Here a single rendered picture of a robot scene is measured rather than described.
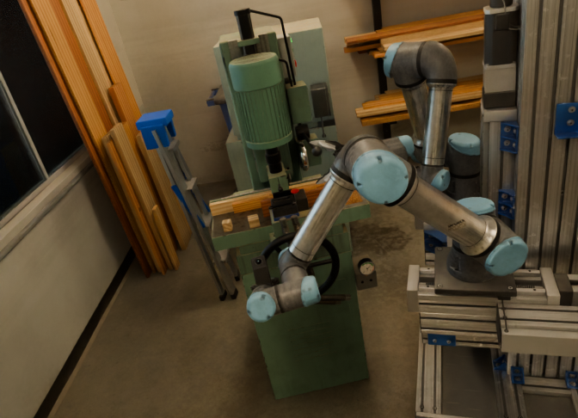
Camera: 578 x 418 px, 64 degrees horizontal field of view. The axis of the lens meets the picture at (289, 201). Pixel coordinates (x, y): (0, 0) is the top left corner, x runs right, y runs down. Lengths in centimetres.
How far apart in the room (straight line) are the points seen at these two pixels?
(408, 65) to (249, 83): 53
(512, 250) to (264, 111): 90
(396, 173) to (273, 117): 70
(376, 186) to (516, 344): 67
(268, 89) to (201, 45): 253
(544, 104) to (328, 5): 277
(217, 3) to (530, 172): 304
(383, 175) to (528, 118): 56
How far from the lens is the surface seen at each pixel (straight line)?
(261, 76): 161
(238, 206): 185
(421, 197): 114
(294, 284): 123
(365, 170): 105
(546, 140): 151
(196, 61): 416
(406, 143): 165
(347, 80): 413
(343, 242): 181
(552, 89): 148
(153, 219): 321
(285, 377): 221
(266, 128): 166
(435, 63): 160
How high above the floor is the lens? 175
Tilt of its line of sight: 27 degrees down
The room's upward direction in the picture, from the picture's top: 11 degrees counter-clockwise
